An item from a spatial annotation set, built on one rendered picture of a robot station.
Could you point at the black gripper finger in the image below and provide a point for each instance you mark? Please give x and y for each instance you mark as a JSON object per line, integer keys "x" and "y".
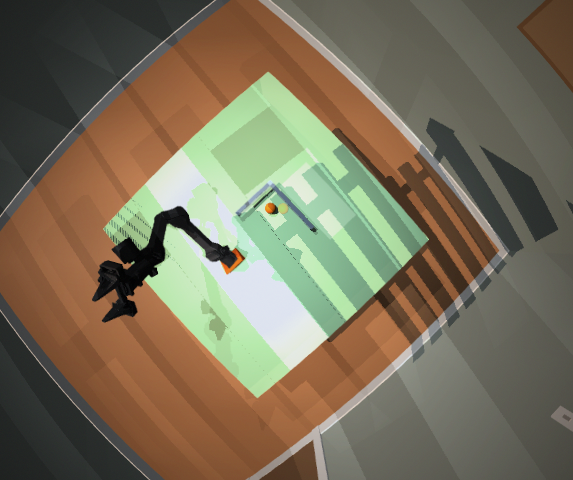
{"x": 115, "y": 312}
{"x": 107, "y": 284}

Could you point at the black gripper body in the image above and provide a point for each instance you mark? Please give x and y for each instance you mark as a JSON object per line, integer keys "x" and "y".
{"x": 129, "y": 280}

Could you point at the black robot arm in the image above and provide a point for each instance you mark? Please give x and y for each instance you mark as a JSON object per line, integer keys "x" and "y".
{"x": 147, "y": 258}

